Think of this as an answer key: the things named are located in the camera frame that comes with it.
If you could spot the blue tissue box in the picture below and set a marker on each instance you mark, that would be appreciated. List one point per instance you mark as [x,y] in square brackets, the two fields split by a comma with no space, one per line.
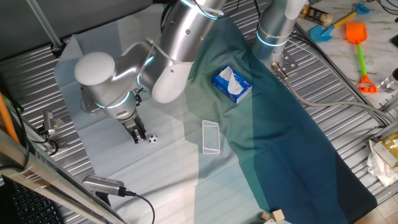
[245,85]

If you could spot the aluminium frame beam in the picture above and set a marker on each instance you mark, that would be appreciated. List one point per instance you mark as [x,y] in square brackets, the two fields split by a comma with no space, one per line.
[46,183]

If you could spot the tan cardboard box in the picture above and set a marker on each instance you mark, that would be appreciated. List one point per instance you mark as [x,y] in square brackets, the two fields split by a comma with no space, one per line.
[388,151]

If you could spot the blue toy shovel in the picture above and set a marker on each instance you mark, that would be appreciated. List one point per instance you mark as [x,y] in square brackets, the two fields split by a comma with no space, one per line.
[320,32]

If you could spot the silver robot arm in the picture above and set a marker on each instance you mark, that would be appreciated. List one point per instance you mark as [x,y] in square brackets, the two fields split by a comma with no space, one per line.
[183,37]

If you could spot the small camera on bracket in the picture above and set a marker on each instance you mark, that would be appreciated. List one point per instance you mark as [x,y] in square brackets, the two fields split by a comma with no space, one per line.
[48,121]

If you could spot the black keyboard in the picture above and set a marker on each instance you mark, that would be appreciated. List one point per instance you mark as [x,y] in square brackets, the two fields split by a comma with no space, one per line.
[31,208]

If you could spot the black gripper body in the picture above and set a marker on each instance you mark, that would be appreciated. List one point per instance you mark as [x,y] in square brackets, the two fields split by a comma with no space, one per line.
[132,124]

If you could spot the white crumpled paper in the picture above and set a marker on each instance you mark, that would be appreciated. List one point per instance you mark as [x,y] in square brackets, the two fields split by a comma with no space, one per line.
[382,171]

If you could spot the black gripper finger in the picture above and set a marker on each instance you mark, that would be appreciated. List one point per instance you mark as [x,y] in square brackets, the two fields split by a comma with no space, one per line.
[143,133]
[136,137]

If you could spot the silver depth camera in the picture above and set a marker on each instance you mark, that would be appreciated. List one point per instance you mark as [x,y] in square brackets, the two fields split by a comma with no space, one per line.
[102,185]

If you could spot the orange pole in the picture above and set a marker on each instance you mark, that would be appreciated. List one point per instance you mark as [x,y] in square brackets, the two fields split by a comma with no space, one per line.
[6,118]

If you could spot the brown labelled jar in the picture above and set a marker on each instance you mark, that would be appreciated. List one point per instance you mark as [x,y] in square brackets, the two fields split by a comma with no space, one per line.
[317,15]

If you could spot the grey metal pole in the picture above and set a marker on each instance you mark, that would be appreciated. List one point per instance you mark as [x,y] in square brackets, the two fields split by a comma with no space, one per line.
[43,21]

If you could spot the small wooden block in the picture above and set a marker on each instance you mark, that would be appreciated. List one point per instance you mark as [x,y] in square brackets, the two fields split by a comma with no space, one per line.
[265,216]
[278,215]

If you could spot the small black white soccer ball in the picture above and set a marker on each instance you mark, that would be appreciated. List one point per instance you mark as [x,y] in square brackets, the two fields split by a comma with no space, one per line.
[152,139]

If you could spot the clear plastic bottle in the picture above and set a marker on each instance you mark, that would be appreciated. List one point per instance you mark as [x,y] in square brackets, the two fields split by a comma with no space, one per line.
[390,84]

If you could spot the blue green patchwork cloth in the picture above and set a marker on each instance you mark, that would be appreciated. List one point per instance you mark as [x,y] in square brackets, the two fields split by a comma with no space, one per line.
[280,140]

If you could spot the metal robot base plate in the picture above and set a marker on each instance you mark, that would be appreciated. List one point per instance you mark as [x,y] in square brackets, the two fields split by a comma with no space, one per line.
[289,63]

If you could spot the white mesh toy goal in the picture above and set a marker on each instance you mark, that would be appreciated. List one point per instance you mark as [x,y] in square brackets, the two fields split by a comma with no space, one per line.
[211,137]

